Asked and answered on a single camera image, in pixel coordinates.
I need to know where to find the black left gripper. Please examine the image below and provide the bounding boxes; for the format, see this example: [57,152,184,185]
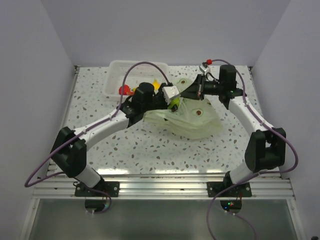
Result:
[142,83,180,120]

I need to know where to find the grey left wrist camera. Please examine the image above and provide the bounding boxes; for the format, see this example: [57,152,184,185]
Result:
[162,85,181,105]

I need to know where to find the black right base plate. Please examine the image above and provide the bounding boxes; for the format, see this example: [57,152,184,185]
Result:
[206,181,253,198]

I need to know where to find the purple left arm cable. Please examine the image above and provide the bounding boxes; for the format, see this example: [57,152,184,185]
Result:
[24,61,173,216]

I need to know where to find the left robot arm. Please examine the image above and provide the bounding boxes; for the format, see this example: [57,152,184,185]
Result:
[50,82,180,197]

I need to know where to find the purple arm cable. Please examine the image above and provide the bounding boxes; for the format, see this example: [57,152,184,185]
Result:
[206,58,299,240]
[24,61,173,216]

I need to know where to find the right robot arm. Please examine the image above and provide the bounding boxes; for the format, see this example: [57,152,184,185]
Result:
[181,62,286,197]

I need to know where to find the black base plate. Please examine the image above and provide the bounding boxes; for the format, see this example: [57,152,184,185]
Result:
[73,180,120,198]
[206,181,253,198]

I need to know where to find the white plastic mesh basket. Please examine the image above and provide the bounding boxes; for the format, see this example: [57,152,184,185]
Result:
[102,60,170,101]

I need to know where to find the green fake apple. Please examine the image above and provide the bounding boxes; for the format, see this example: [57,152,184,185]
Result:
[168,97,180,112]

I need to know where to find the yellow fake pear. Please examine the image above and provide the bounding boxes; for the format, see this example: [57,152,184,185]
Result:
[130,78,161,92]

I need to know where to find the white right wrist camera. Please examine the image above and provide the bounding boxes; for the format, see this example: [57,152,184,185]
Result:
[199,59,213,75]

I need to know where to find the aluminium rail frame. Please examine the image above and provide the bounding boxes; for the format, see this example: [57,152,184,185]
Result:
[24,59,294,240]

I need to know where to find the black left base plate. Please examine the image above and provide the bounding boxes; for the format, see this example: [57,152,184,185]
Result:
[73,180,120,198]

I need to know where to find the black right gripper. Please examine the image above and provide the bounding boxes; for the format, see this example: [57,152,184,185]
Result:
[179,73,224,101]

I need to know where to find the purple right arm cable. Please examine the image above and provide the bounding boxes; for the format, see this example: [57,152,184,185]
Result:
[206,58,299,240]

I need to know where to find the red fake tomato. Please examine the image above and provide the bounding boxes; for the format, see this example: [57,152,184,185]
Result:
[118,84,134,96]

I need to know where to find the light green avocado plastic bag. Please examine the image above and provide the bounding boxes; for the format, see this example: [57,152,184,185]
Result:
[142,77,224,140]

